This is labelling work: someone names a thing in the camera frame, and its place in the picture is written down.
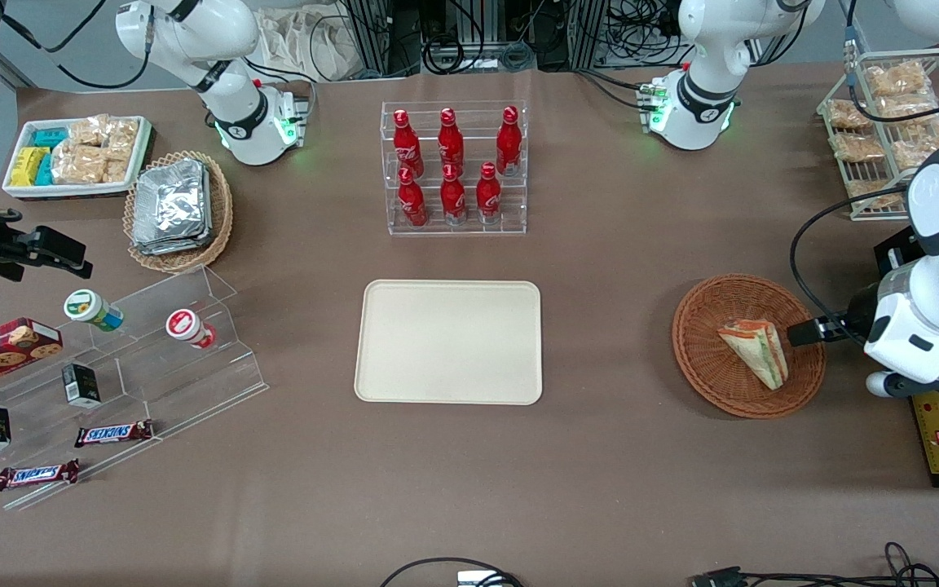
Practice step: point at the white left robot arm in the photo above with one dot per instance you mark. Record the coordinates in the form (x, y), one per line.
(704, 90)

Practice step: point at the clear acrylic bottle rack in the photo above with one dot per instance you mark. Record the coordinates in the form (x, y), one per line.
(453, 228)

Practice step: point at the round brown wicker basket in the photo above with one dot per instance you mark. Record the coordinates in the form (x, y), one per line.
(706, 359)

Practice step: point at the green lid yogurt cup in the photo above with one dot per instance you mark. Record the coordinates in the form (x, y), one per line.
(88, 308)

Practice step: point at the oval wicker basket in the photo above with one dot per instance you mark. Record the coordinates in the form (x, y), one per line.
(221, 212)

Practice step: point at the silver foil packs stack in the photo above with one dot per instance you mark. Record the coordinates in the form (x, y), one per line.
(172, 208)

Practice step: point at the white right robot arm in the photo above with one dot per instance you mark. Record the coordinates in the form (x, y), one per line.
(235, 122)

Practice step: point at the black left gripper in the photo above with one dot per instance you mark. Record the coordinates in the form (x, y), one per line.
(858, 317)

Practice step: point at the yellow snack packet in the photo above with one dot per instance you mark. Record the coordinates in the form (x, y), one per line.
(28, 166)

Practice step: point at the small white device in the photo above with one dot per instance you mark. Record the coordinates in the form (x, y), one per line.
(478, 579)

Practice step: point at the red cola bottle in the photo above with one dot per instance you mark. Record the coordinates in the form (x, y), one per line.
(488, 198)
(451, 143)
(509, 143)
(412, 204)
(453, 200)
(407, 147)

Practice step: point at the clear acrylic stepped shelf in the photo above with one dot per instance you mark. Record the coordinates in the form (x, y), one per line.
(152, 383)

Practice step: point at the beige cloth bag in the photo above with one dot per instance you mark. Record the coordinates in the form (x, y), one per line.
(298, 45)

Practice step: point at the triangle sandwich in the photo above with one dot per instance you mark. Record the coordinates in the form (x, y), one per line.
(759, 350)

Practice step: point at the white rectangular snack bin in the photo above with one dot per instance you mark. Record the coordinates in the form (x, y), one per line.
(70, 190)

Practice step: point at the snickers chocolate bar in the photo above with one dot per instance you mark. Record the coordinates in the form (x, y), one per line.
(113, 433)
(36, 474)

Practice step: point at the clear bagged cracker pack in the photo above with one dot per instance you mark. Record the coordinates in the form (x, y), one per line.
(78, 165)
(123, 139)
(116, 171)
(88, 130)

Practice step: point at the bagged fried snack pack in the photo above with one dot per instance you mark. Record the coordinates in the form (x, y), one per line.
(897, 78)
(922, 134)
(908, 108)
(858, 147)
(848, 115)
(873, 194)

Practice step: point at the beige plastic tray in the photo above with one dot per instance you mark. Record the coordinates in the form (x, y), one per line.
(445, 342)

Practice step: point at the teal snack packet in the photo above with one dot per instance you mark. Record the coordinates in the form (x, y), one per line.
(45, 171)
(50, 138)

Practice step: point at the red lid yogurt cup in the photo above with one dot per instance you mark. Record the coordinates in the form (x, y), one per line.
(186, 326)

